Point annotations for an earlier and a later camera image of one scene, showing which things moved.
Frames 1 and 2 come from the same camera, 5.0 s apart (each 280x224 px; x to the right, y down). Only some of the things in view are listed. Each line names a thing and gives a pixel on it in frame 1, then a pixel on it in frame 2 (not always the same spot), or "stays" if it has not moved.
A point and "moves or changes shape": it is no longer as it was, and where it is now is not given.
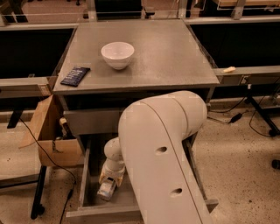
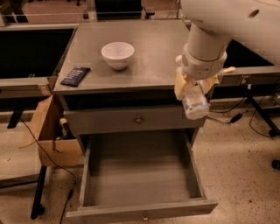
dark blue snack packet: [75, 76] stays
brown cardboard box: [46, 129] stays
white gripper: [113, 172] → [201, 67]
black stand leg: [38, 208] stays
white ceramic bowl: [117, 53] stays
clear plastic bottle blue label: [106, 188] moves or changes shape
